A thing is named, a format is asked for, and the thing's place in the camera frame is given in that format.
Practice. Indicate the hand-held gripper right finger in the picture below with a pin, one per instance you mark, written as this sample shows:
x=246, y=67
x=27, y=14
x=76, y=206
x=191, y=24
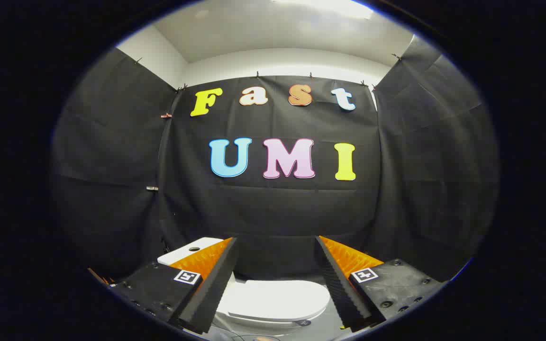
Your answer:
x=337, y=284

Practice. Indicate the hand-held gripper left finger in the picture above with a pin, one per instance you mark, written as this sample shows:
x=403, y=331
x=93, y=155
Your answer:
x=216, y=284

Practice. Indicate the white ceramic toilet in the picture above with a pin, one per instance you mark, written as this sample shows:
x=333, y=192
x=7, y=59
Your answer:
x=180, y=255

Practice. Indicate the black backdrop cloth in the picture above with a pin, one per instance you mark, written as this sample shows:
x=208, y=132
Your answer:
x=277, y=213

